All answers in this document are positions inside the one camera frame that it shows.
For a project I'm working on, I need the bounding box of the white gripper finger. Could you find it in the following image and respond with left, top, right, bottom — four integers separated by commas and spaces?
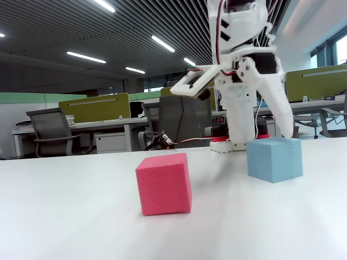
216, 80, 258, 143
236, 56, 295, 139

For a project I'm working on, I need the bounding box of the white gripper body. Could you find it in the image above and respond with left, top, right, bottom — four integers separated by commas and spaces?
214, 45, 285, 82

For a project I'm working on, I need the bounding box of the blue foam cube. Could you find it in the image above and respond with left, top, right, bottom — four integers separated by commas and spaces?
245, 136, 303, 184

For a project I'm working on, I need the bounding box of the red foam cube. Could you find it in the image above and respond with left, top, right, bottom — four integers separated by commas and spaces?
134, 153, 193, 217

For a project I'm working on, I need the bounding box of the grey office chair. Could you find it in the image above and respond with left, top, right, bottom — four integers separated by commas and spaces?
318, 86, 347, 138
137, 102, 161, 151
25, 107, 94, 158
294, 113, 319, 140

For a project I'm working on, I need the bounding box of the white office desk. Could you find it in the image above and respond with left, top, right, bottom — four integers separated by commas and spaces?
11, 118, 160, 158
256, 99, 347, 141

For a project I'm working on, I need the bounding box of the cardboard box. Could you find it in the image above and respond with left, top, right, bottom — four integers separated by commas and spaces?
294, 126, 309, 140

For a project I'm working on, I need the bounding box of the olive desk divider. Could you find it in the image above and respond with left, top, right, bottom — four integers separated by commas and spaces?
58, 93, 130, 124
285, 64, 347, 103
160, 86, 217, 112

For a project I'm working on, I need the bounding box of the dark mesh office chair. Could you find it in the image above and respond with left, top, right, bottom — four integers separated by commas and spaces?
158, 94, 217, 149

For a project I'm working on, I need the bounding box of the large glass window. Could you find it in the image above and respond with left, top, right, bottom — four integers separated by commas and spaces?
309, 35, 347, 69

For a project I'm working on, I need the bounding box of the small black connector board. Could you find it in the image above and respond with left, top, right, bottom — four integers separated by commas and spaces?
146, 131, 175, 151

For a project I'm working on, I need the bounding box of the pale green partition panel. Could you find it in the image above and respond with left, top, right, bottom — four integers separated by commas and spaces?
127, 91, 162, 102
0, 92, 87, 106

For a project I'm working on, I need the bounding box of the black backpack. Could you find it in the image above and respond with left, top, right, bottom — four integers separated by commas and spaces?
128, 101, 144, 119

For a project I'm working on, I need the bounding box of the white drawer cabinet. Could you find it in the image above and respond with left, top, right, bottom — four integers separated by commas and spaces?
93, 132, 128, 154

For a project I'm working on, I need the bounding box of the white red servo cable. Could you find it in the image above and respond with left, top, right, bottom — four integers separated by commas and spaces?
254, 89, 266, 141
215, 0, 233, 77
168, 136, 229, 146

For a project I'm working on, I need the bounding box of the black camera cable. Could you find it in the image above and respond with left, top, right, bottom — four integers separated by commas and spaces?
175, 94, 190, 146

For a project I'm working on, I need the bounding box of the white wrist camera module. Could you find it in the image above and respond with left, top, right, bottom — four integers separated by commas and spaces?
170, 66, 220, 101

